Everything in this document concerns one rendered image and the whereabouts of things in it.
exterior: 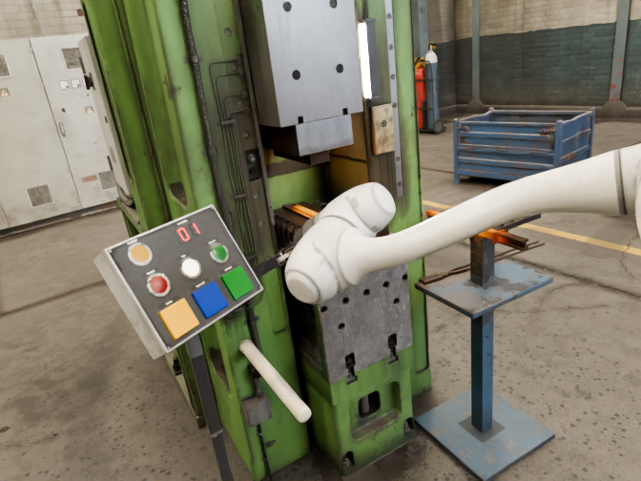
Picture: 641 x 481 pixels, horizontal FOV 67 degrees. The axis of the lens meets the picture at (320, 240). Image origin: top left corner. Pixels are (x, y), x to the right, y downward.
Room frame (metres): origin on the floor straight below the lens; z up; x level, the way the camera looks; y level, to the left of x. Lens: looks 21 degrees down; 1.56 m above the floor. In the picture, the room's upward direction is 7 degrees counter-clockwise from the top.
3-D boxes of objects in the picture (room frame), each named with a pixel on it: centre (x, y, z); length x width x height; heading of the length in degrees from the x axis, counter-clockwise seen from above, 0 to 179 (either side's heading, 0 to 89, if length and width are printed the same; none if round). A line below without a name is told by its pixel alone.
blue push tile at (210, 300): (1.10, 0.30, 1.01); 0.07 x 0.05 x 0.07; 142
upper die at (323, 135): (1.70, 0.04, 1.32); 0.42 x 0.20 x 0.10; 27
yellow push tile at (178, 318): (1.02, 0.36, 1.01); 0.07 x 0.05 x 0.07; 142
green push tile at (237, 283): (1.18, 0.24, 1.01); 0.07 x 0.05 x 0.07; 142
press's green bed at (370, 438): (1.73, -0.01, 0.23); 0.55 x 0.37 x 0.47; 27
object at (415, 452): (1.47, -0.08, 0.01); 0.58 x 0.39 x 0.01; 117
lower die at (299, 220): (1.70, 0.04, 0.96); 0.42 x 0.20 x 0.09; 27
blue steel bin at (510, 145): (5.07, -2.25, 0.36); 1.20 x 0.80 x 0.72; 38
